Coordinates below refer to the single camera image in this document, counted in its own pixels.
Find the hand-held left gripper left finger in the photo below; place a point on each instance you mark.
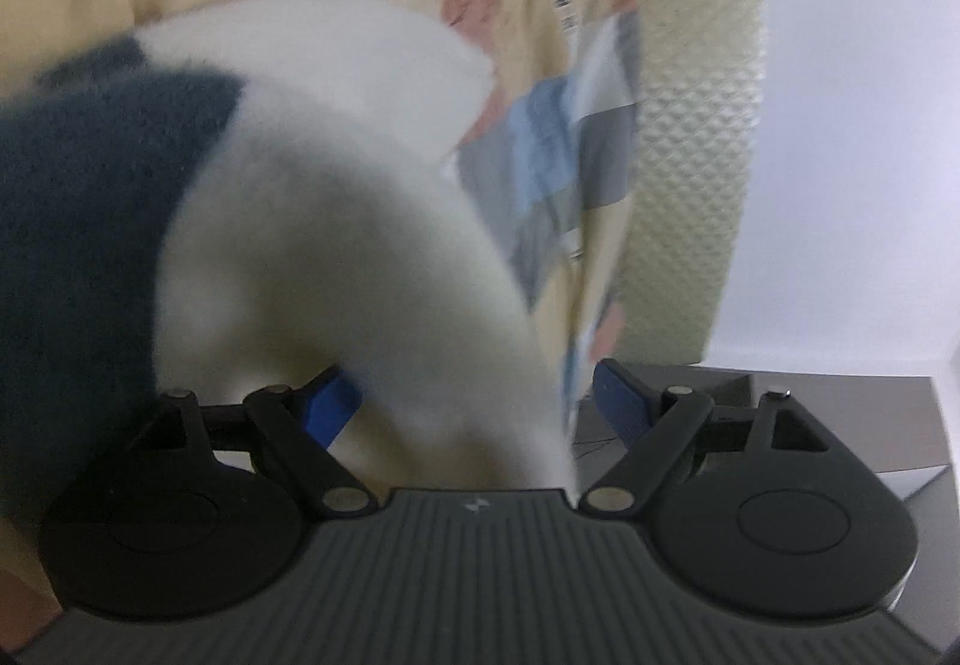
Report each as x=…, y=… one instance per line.
x=331, y=405

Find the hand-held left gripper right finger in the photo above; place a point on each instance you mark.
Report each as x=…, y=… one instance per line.
x=619, y=402

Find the checkered patchwork quilt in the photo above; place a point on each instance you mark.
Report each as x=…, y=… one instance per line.
x=540, y=132

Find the white and navy fuzzy sweater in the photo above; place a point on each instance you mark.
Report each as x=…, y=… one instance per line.
x=300, y=245

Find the grey furniture top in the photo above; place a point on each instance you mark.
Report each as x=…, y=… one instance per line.
x=840, y=425

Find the quilted beige headboard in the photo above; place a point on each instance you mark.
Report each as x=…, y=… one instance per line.
x=697, y=110

